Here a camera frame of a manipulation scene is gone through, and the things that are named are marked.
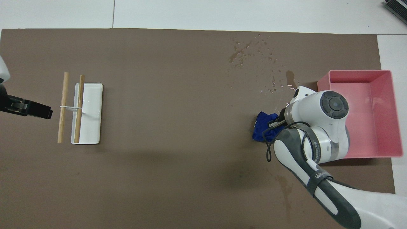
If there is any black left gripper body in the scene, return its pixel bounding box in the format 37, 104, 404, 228
0, 84, 27, 115

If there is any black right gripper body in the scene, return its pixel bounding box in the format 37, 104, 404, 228
276, 108, 289, 128

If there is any blue microfiber towel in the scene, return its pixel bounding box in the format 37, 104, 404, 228
252, 111, 282, 142

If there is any narrow water puddle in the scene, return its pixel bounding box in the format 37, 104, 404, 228
286, 70, 297, 90

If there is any scattered water splatter patch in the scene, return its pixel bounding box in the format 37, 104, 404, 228
228, 40, 255, 68

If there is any white rack with wooden rods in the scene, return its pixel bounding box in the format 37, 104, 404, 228
60, 83, 103, 145

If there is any pink plastic bin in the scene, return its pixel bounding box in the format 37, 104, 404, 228
317, 70, 404, 159

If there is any brown table mat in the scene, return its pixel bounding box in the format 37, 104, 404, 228
0, 28, 400, 229

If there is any grey ribbed metal device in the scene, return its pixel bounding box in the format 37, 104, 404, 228
383, 0, 407, 24

